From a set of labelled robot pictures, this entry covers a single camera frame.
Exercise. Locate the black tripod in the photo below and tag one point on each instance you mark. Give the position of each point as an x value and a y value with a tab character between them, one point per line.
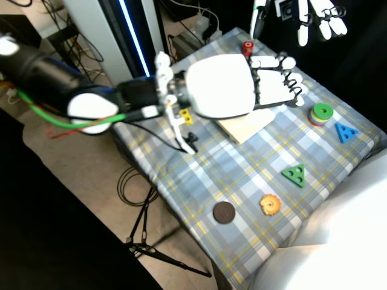
142	247

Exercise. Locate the black box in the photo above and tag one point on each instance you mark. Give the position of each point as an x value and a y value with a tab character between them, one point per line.
21	25

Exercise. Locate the small white square table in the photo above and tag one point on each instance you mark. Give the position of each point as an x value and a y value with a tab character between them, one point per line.
245	127

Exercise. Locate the blue plaid tablecloth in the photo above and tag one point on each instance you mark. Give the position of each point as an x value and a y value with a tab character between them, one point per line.
248	169

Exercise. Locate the white power strip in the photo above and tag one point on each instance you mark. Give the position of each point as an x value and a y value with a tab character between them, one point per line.
203	24

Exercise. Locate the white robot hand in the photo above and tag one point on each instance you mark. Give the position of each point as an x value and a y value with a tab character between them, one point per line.
220	84
323	12

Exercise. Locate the blue triangle block with holes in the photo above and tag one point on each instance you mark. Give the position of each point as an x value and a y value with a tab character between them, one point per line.
343	134

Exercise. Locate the yellow triangle block with holes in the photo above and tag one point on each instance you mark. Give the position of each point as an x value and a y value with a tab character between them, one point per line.
189	120

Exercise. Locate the tan flower-shaped toy cookie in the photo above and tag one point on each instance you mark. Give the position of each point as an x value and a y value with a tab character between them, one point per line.
270	205

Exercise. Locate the red cylinder block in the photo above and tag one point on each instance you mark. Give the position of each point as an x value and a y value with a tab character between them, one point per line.
246	47

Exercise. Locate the large white robot body shell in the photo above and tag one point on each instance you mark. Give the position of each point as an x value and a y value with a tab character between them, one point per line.
332	241

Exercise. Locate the green triangle block with holes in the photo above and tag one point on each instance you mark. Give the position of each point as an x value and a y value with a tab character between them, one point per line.
294	176

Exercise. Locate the brown round toy cookie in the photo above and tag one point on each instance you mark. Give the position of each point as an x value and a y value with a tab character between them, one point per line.
224	212

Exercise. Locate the white column with blue light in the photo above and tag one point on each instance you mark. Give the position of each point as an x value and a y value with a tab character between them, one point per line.
90	36

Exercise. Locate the black metal frame stand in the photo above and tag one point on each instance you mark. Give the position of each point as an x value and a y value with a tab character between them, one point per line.
60	34

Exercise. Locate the grey adapter box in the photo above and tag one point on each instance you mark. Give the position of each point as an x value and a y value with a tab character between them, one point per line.
186	42

